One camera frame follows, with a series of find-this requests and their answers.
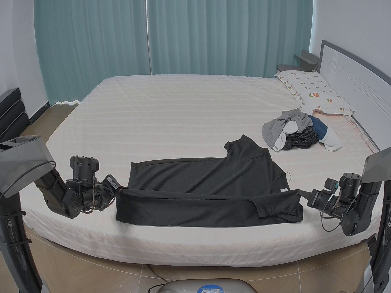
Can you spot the bed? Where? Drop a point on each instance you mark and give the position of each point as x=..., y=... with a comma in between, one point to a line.
x=183, y=108

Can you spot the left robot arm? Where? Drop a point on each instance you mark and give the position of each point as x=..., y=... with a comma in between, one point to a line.
x=52, y=191

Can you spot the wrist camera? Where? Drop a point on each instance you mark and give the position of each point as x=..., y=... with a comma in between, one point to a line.
x=112, y=182
x=331, y=185

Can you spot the black T-shirt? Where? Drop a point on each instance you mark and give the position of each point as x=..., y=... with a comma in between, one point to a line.
x=198, y=175

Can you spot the blue-green curtain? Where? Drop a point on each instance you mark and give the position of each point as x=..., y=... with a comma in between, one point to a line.
x=229, y=26
x=91, y=35

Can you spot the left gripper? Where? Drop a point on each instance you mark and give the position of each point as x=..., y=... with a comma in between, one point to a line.
x=102, y=198

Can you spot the black chest of drawers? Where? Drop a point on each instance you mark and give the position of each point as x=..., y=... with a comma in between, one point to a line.
x=10, y=114

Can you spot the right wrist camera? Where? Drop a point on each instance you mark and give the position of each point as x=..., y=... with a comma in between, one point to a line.
x=331, y=185

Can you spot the pile of clothes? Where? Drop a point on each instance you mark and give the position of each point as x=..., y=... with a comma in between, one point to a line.
x=275, y=130

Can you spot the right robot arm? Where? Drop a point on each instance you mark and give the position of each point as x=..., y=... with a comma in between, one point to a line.
x=354, y=218

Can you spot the white printed pillow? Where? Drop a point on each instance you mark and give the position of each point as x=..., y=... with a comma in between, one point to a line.
x=314, y=92

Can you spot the grey bedside table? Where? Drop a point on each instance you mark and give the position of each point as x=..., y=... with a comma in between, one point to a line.
x=293, y=67

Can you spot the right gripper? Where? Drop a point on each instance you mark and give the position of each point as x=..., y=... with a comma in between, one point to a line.
x=319, y=201

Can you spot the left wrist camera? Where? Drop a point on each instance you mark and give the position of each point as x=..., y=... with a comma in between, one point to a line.
x=112, y=182

